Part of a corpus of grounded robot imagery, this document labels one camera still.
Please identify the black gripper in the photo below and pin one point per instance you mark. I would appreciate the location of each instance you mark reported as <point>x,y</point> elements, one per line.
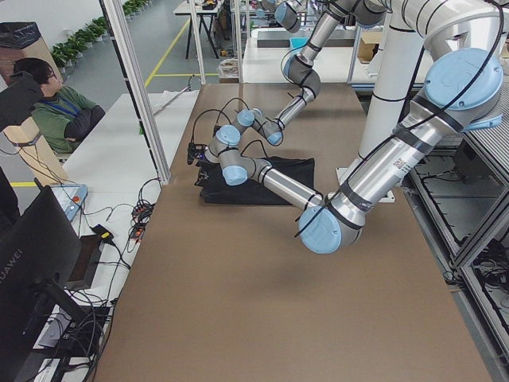
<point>205,173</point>

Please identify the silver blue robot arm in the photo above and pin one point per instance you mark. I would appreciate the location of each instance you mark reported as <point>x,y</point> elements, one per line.
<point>440,75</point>
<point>298,69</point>

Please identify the blue white teach pendant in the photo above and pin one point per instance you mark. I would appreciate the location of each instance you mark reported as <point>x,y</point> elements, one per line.
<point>70,198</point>

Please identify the seated person green shirt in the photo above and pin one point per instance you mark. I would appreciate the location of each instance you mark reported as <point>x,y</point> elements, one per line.
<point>64,116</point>

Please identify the blue plastic bin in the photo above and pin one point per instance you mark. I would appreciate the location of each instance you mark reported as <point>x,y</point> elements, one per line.
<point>296,43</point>

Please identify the black Huawei monitor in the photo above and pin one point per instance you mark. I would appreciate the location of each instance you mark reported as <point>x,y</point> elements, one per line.
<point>38,255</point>

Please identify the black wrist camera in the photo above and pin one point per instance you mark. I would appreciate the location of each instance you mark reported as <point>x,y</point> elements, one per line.
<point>196,153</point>

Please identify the aluminium frame post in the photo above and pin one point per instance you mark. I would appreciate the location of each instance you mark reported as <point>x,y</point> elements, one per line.
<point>118,30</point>

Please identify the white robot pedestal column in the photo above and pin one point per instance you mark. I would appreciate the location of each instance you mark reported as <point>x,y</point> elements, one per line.
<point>383,159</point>

